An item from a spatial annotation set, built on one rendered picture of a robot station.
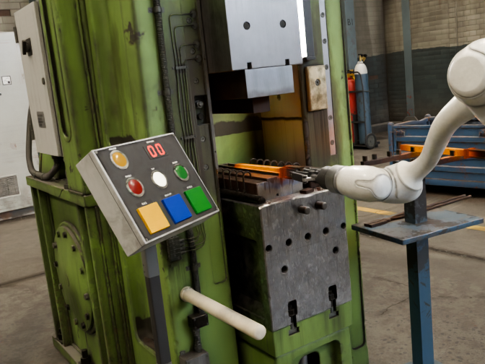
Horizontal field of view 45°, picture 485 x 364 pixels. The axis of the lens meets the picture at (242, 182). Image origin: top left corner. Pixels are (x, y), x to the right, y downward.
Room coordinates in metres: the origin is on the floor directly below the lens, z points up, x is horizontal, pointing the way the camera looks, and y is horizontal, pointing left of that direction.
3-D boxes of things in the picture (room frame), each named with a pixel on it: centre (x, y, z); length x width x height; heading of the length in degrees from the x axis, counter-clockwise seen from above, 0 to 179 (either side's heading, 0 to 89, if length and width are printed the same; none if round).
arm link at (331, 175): (1.78, -0.30, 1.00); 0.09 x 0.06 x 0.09; 123
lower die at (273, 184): (2.18, -0.02, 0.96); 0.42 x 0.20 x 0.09; 33
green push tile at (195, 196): (1.65, 0.14, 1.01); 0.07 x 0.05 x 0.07; 148
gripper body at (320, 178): (1.84, -0.26, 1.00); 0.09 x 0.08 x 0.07; 33
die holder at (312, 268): (2.22, -0.06, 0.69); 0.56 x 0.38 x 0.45; 33
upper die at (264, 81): (2.18, -0.02, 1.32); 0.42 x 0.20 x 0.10; 33
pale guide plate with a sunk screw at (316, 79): (2.28, -0.33, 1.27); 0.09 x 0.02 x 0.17; 123
